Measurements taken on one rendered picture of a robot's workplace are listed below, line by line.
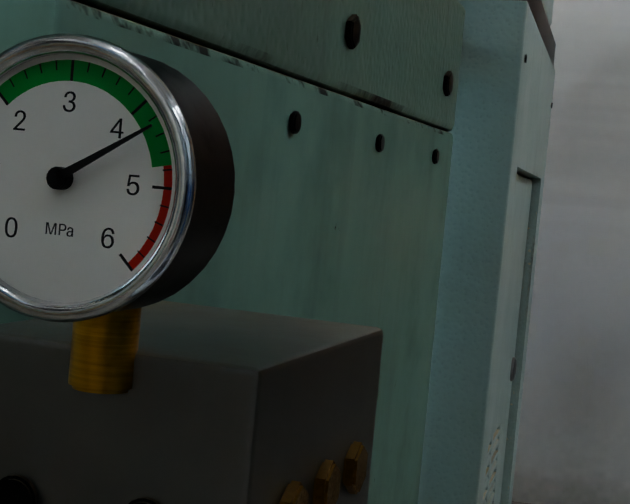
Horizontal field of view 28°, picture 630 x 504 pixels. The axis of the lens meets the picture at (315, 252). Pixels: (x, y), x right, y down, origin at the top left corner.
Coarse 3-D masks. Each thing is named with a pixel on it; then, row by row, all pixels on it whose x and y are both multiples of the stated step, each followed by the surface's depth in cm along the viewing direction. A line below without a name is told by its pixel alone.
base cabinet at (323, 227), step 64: (0, 0) 35; (64, 0) 35; (192, 64) 44; (256, 128) 50; (320, 128) 58; (384, 128) 70; (256, 192) 51; (320, 192) 60; (384, 192) 71; (256, 256) 52; (320, 256) 61; (384, 256) 73; (0, 320) 35; (384, 320) 75; (384, 384) 76; (384, 448) 78
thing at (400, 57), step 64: (128, 0) 38; (192, 0) 43; (256, 0) 49; (320, 0) 57; (384, 0) 67; (448, 0) 83; (256, 64) 51; (320, 64) 57; (384, 64) 68; (448, 64) 85; (448, 128) 88
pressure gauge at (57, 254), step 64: (0, 64) 28; (64, 64) 27; (128, 64) 27; (0, 128) 28; (64, 128) 27; (128, 128) 27; (192, 128) 27; (0, 192) 28; (64, 192) 27; (128, 192) 27; (192, 192) 26; (0, 256) 28; (64, 256) 27; (128, 256) 27; (192, 256) 28; (64, 320) 27; (128, 320) 30; (128, 384) 30
